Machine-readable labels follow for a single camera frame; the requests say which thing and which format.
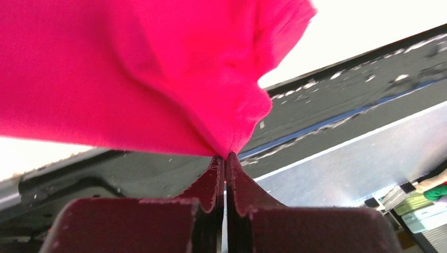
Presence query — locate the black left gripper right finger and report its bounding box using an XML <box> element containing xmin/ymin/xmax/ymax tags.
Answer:
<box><xmin>225</xmin><ymin>153</ymin><xmax>402</xmax><ymax>253</ymax></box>

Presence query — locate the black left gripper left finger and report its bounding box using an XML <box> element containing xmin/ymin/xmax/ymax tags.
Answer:
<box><xmin>41</xmin><ymin>158</ymin><xmax>225</xmax><ymax>252</ymax></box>

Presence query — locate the magenta t shirt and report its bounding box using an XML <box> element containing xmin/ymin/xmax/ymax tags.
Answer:
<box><xmin>1</xmin><ymin>1</ymin><xmax>316</xmax><ymax>158</ymax></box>

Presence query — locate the aluminium frame rail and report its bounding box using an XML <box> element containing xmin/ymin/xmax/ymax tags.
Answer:
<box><xmin>256</xmin><ymin>102</ymin><xmax>446</xmax><ymax>206</ymax></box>

